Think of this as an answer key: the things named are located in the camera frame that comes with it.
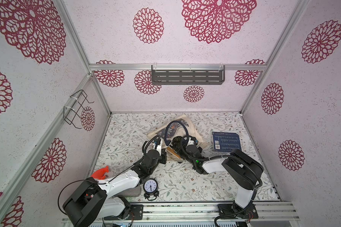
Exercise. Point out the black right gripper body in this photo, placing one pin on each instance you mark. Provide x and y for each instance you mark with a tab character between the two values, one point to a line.
179	146

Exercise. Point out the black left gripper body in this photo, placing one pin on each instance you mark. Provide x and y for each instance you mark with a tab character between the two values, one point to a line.
162	159

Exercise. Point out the beige canvas tote bag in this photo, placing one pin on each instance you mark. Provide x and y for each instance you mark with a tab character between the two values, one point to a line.
176	130

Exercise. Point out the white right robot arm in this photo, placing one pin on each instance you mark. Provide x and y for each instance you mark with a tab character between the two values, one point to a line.
242	168

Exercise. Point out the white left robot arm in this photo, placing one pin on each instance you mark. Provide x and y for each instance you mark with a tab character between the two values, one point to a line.
94	199

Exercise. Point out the orange spine book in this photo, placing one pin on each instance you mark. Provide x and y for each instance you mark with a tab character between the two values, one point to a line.
173	155

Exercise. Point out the black analog alarm clock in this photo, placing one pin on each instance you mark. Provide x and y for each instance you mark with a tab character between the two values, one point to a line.
150	187

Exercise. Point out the grey sponge block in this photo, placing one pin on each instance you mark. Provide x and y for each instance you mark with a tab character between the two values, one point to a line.
133	192

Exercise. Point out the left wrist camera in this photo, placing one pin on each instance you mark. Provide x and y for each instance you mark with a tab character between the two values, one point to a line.
157	143

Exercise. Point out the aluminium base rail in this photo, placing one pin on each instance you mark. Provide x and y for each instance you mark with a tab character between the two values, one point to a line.
208	211

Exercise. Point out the grey metal wall shelf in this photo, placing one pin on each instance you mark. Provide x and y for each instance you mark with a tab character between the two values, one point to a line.
187	77

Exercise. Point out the black wire wall rack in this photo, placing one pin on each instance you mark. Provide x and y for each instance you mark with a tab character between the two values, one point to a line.
80	114

